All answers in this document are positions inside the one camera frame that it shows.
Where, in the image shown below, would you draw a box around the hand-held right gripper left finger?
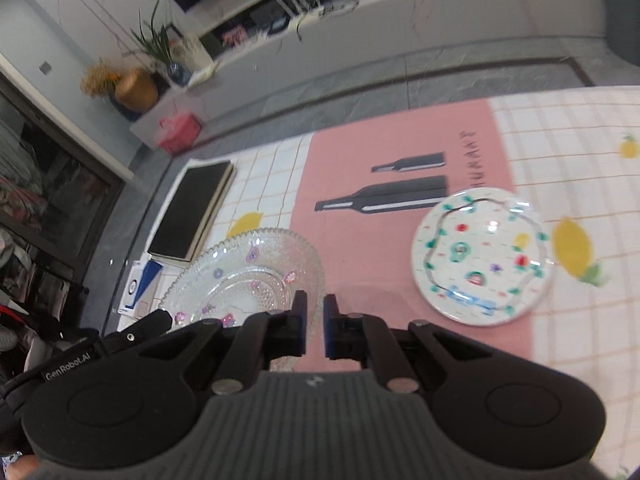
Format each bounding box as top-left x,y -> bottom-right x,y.
145,291 -> 308,395

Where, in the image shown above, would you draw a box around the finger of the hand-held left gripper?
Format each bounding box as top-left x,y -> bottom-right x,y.
102,309 -> 173,356

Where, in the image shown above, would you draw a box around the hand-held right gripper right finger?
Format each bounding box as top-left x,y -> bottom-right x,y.
323,294 -> 491,393

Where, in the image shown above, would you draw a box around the large clear glass plate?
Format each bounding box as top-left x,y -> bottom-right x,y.
159,228 -> 326,373

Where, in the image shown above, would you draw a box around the white painted fruit plate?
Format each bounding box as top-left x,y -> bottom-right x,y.
411,187 -> 555,329

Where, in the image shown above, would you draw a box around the small clear glass plate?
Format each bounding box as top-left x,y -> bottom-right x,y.
422,190 -> 553,311

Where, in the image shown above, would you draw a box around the person's left hand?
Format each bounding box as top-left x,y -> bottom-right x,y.
0,452 -> 43,480

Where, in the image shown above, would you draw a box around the white and blue box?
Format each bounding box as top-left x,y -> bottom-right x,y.
117,255 -> 166,318

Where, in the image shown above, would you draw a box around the black hardcover book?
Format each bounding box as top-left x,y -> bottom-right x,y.
146,159 -> 236,264

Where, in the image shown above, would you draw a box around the dark glass door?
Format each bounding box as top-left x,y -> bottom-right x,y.
0,85 -> 126,291

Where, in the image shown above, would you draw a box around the pink plastic basket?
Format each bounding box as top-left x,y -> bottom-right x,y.
159,112 -> 203,155

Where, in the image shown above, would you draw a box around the gold round vase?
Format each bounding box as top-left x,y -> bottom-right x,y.
114,69 -> 159,113

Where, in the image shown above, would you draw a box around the dried flowers in dark vase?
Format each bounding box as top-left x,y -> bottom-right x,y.
80,57 -> 143,122

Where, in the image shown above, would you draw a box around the green plant in blue vase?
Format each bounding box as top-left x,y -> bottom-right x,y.
130,0 -> 193,86

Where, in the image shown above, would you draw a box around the loose paper sheets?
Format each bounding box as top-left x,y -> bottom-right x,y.
187,62 -> 221,86

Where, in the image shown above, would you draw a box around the white drawing card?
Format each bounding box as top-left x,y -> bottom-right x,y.
182,35 -> 208,73

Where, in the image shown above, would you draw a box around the checked lemon print tablecloth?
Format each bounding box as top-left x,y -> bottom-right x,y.
115,85 -> 640,480

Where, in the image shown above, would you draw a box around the grey marble television bench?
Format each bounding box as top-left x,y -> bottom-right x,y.
129,0 -> 608,153

